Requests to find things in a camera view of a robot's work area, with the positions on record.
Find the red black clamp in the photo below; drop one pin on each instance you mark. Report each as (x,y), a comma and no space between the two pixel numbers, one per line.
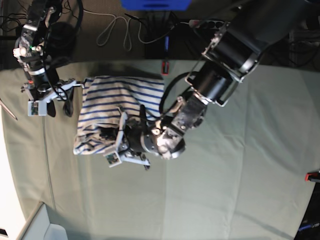
(165,67)
(312,177)

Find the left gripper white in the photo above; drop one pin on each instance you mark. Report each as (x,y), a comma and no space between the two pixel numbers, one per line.
(120,150)

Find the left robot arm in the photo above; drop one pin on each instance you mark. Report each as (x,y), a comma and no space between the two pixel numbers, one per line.
(234,52)

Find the blue white striped t-shirt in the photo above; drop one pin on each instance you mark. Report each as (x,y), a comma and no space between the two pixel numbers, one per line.
(104,99)

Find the light grey plastic bin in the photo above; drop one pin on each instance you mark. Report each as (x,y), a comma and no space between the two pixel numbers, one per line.
(39,227)

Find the black power strip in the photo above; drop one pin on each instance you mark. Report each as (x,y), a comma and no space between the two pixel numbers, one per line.
(210,24)

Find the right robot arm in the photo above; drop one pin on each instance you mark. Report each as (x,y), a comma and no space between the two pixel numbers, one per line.
(44,45)

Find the red black centre clamp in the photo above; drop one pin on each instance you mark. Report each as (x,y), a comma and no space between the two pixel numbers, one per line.
(165,67)

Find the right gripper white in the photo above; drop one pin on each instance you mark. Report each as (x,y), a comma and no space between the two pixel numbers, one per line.
(41,98)

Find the black round stand base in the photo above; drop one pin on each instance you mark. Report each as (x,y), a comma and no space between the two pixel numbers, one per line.
(61,40)

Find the red black right clamp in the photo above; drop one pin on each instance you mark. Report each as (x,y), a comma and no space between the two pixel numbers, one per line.
(312,177)

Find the blue plastic box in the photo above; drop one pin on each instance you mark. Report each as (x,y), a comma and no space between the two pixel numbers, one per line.
(155,5)

